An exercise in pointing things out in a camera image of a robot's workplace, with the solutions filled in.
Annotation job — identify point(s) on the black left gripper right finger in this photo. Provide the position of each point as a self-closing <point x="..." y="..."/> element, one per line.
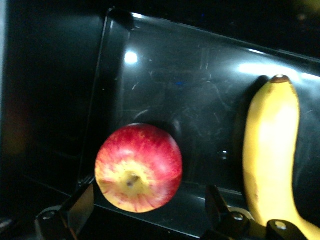
<point x="225" y="225"/>

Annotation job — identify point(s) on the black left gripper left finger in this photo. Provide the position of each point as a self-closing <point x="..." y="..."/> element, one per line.
<point x="72" y="217"/>

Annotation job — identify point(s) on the red yellow apple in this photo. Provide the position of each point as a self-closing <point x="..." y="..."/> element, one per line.
<point x="140" y="162"/>

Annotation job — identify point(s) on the yellow banana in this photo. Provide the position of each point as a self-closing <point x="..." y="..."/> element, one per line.
<point x="272" y="150"/>

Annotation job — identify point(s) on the black rectangular plastic box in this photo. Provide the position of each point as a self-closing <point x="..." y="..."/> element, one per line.
<point x="187" y="100"/>

